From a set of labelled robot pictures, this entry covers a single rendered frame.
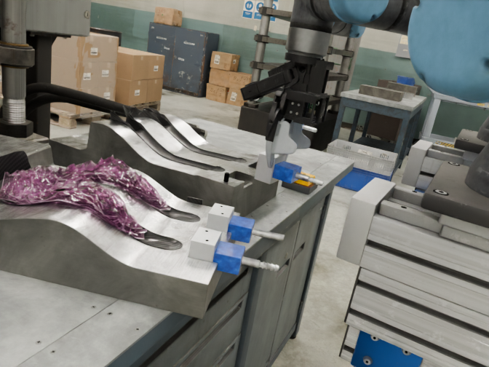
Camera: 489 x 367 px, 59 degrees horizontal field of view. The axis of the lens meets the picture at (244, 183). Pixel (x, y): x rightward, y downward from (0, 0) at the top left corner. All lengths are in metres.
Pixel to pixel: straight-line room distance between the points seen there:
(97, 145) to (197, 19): 7.56
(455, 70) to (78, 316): 0.51
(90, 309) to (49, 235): 0.11
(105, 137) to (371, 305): 0.66
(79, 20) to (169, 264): 1.19
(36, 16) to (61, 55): 3.27
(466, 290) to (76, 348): 0.46
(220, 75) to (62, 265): 7.25
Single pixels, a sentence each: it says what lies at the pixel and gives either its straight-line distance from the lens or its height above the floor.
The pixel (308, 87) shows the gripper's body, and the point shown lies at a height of 1.10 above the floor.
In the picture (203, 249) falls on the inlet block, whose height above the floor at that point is 0.87.
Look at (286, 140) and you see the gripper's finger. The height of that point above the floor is 1.00.
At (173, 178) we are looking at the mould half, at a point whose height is 0.87.
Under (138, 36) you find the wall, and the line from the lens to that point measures 9.27.
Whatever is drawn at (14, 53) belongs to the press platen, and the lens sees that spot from 1.34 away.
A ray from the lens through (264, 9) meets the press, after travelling 5.05.
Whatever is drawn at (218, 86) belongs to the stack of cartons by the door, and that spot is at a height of 0.27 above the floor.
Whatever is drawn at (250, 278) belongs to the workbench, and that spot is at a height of 0.61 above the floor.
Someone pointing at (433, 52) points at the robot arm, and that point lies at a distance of 0.47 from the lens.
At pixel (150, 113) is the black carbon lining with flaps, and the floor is 0.95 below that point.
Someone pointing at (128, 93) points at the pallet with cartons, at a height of 0.29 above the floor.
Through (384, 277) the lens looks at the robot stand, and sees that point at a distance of 0.61.
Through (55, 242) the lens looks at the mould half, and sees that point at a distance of 0.64.
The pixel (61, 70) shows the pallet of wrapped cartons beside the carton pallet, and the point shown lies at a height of 0.55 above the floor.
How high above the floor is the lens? 1.17
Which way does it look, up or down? 19 degrees down
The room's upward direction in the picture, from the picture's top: 10 degrees clockwise
